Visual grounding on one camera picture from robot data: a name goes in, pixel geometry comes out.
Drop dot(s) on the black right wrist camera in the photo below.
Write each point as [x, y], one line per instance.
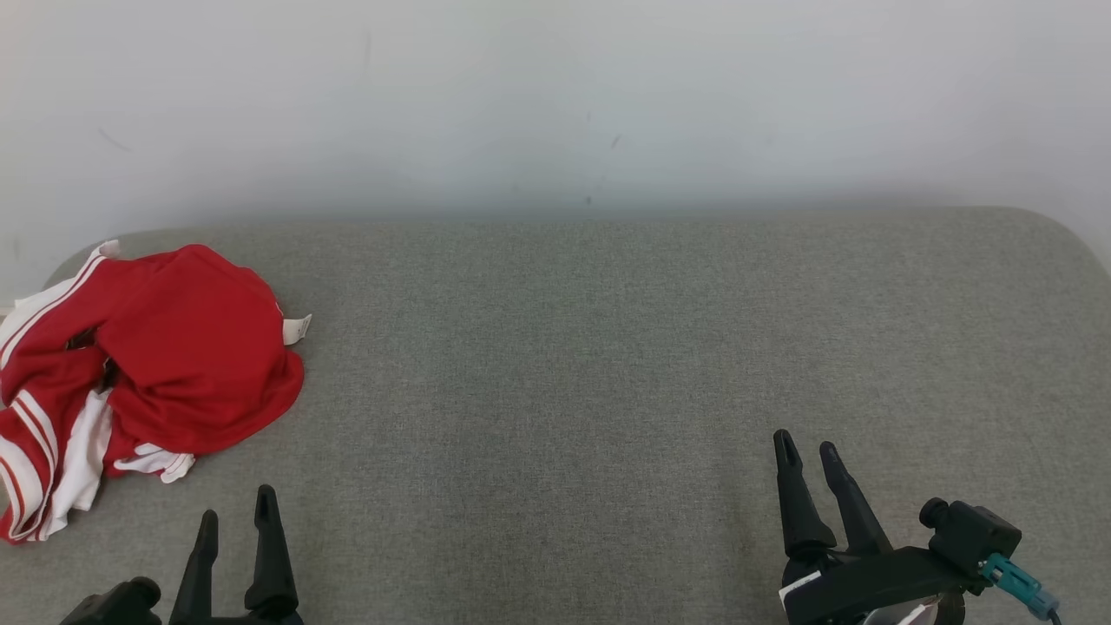
[972, 534]

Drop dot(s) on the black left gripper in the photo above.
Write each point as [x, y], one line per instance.
[230, 622]

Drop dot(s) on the red shorts with white trim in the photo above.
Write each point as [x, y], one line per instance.
[200, 347]

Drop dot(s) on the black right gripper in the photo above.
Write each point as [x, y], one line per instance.
[868, 582]

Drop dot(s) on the red white basketball jersey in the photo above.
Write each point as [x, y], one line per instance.
[35, 451]

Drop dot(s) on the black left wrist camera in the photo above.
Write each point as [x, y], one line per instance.
[113, 605]

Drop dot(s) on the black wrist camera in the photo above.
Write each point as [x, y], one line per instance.
[972, 534]
[113, 605]

